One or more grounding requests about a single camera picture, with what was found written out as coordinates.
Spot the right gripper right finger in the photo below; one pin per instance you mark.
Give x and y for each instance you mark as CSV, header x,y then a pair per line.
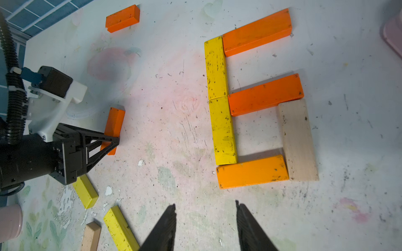
x,y
251,236

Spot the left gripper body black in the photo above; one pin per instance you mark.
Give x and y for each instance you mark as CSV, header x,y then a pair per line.
x,y
69,145

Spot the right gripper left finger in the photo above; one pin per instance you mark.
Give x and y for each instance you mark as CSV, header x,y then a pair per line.
x,y
162,236

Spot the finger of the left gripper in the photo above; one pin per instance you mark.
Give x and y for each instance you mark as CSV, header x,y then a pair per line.
x,y
95,139
95,152

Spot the yellow block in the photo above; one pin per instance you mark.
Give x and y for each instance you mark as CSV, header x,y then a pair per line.
x,y
216,71
120,230
222,130
85,191

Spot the light orange block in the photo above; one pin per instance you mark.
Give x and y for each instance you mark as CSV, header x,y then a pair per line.
x,y
256,172

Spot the natural wood block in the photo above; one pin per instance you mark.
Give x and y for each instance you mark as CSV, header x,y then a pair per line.
x,y
91,237
297,141

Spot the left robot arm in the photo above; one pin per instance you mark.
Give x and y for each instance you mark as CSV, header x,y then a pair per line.
x,y
27,160

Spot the pink cup with tools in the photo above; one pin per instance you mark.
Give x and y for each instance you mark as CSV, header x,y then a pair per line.
x,y
11,222

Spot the pink eraser box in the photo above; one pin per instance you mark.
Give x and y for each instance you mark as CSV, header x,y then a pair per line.
x,y
392,33

